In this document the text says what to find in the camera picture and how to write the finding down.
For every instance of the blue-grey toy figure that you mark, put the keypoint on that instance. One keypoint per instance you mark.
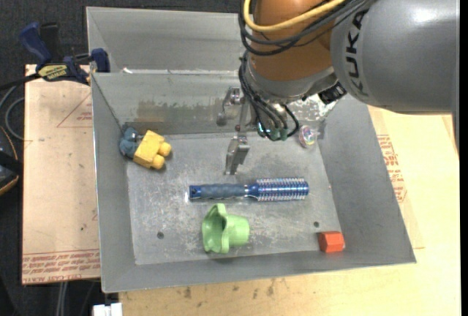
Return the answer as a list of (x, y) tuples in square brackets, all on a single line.
[(128, 146)]

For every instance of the black cylinder on white bracket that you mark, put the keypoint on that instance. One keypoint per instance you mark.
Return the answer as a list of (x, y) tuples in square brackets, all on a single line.
[(332, 93)]

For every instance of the red-orange small block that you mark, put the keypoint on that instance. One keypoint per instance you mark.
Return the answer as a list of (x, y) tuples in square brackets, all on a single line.
[(331, 242)]

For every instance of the green plastic cup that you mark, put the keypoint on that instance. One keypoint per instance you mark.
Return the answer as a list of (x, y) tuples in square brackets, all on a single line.
[(228, 232)]

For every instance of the yellow toy building block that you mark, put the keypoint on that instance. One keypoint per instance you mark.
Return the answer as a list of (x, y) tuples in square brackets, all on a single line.
[(148, 150)]

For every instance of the brown cardboard board, red print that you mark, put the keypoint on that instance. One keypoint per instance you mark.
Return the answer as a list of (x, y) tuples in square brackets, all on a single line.
[(55, 179)]

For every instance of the grey metal bin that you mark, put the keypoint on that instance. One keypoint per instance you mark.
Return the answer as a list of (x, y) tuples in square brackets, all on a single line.
[(278, 241)]

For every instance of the clear colourful spinning top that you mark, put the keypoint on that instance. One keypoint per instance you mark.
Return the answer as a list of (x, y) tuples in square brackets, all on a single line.
[(308, 136)]

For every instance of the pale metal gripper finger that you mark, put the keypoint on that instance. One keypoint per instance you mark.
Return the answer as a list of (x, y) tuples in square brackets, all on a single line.
[(232, 97), (237, 153)]

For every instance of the blue hairbrush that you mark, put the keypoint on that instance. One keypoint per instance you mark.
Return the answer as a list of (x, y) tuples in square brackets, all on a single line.
[(219, 192)]

